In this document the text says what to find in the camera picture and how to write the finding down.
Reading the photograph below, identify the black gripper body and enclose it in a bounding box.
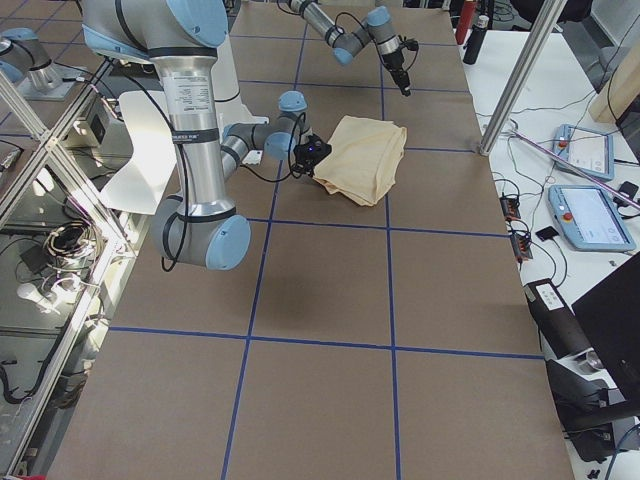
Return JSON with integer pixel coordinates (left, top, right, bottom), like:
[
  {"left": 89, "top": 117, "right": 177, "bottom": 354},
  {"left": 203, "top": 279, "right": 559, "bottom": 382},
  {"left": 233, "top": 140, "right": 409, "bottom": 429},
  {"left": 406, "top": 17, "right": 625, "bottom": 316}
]
[
  {"left": 291, "top": 134, "right": 332, "bottom": 177},
  {"left": 382, "top": 37, "right": 419, "bottom": 90}
]

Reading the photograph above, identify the cream long sleeve shirt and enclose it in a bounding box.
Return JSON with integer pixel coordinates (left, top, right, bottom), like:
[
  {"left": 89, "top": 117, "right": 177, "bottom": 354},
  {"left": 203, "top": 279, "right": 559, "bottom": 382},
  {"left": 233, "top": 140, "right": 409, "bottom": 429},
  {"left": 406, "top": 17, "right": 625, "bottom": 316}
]
[{"left": 313, "top": 116, "right": 407, "bottom": 206}]

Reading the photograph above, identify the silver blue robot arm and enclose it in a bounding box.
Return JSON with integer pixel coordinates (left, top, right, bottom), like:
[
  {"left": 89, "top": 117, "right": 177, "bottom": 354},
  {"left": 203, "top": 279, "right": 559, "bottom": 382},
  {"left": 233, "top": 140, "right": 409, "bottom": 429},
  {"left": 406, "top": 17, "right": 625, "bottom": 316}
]
[
  {"left": 286, "top": 1, "right": 419, "bottom": 97},
  {"left": 83, "top": 1, "right": 331, "bottom": 271}
]

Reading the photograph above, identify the black water bottle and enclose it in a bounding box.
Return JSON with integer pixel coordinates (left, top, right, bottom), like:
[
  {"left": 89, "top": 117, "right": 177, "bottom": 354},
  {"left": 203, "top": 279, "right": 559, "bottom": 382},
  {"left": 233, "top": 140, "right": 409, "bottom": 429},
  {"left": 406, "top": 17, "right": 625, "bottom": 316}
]
[{"left": 462, "top": 15, "right": 490, "bottom": 65}]

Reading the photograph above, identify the red bottle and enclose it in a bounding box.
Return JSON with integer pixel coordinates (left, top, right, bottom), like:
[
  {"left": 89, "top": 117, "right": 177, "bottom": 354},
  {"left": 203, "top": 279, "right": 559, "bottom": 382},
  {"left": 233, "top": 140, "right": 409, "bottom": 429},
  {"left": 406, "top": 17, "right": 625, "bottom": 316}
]
[{"left": 455, "top": 0, "right": 477, "bottom": 45}]

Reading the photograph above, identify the upper blue teach pendant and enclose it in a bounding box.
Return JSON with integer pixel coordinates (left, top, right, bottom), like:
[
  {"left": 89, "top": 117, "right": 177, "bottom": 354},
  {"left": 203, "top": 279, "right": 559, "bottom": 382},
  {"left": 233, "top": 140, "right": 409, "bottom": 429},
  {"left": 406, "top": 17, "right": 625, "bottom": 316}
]
[{"left": 552, "top": 124, "right": 615, "bottom": 181}]

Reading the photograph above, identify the blue teach pendant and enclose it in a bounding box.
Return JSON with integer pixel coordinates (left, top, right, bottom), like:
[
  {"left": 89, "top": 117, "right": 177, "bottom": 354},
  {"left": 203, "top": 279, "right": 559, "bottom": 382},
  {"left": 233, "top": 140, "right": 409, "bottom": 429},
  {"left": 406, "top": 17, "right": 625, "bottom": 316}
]
[
  {"left": 547, "top": 185, "right": 636, "bottom": 253},
  {"left": 552, "top": 124, "right": 615, "bottom": 181}
]

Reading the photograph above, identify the lower blue teach pendant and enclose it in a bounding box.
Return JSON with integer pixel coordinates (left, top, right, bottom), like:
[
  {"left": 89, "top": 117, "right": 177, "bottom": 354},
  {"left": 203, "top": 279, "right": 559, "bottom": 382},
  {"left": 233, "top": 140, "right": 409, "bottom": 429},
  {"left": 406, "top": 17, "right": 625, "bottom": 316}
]
[{"left": 547, "top": 185, "right": 636, "bottom": 253}]

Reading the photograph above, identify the brown cardboard roll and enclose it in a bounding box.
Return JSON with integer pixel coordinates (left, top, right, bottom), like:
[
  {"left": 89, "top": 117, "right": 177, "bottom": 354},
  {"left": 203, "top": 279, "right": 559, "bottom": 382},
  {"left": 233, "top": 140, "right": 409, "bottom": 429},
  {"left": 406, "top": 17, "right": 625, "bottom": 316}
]
[{"left": 523, "top": 279, "right": 591, "bottom": 358}]

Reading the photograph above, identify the black monitor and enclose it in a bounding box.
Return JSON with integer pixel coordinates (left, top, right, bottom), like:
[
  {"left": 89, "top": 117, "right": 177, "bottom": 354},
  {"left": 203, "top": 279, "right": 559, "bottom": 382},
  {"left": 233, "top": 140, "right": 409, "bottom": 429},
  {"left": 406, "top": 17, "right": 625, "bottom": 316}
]
[{"left": 572, "top": 255, "right": 640, "bottom": 399}]

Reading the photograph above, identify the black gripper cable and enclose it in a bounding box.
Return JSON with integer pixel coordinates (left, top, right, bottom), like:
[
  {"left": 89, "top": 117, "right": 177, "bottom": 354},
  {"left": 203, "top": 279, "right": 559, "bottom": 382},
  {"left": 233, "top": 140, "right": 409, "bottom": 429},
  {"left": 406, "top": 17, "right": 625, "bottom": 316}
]
[{"left": 159, "top": 112, "right": 309, "bottom": 274}]

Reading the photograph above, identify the aluminium frame post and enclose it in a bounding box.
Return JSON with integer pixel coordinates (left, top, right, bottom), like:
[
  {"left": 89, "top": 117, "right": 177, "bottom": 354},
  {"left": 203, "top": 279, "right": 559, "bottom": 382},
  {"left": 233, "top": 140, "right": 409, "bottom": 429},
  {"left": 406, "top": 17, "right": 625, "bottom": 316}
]
[{"left": 478, "top": 0, "right": 567, "bottom": 156}]

